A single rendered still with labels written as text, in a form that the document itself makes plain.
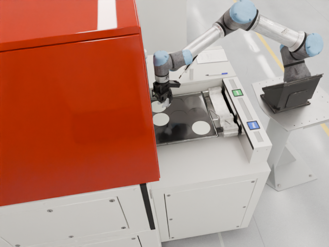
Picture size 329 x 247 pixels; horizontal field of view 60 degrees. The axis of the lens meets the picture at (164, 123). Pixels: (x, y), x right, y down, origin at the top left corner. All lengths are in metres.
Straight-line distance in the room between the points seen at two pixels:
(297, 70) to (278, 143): 0.59
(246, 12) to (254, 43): 2.45
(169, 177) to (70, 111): 0.87
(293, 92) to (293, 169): 0.99
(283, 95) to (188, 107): 0.55
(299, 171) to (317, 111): 0.82
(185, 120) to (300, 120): 0.69
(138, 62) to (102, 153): 0.33
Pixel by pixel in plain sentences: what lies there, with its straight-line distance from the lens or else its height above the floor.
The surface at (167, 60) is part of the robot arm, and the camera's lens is 1.37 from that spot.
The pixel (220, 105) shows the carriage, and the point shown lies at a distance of 1.75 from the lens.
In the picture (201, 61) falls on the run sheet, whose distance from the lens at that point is 1.93.
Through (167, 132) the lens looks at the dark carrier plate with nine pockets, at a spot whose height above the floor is 0.90.
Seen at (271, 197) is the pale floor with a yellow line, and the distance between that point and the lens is 2.46.
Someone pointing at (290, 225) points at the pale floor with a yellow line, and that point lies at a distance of 2.39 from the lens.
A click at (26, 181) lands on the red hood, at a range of 0.99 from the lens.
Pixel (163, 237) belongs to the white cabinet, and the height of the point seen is 0.16.
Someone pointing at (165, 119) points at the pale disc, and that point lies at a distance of 1.64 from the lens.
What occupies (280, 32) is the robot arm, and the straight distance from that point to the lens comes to 1.64.
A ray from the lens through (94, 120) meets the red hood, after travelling 0.75.
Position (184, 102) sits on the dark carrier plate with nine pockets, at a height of 0.90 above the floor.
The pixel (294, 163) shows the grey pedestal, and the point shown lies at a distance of 2.68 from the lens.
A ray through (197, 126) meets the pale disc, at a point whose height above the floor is 0.90.
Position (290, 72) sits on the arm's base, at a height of 1.04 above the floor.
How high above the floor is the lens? 2.10
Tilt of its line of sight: 48 degrees down
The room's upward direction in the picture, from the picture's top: 5 degrees counter-clockwise
